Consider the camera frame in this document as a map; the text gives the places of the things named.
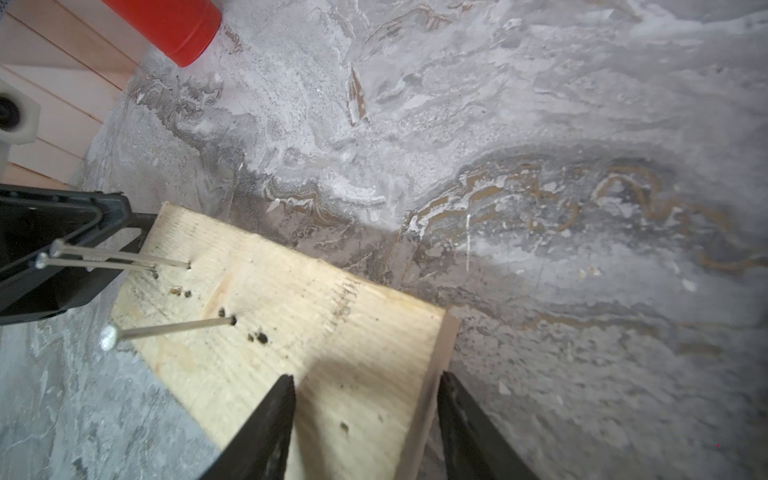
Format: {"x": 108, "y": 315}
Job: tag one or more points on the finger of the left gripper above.
{"x": 32, "y": 219}

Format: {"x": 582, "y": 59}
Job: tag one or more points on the steel nail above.
{"x": 111, "y": 335}
{"x": 43, "y": 261}
{"x": 61, "y": 249}

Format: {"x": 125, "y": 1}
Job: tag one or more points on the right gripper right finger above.
{"x": 473, "y": 447}

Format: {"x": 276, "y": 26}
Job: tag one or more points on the wooden block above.
{"x": 366, "y": 359}

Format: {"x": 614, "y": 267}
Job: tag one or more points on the red pen cup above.
{"x": 180, "y": 29}

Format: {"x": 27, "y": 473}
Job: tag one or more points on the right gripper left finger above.
{"x": 260, "y": 449}

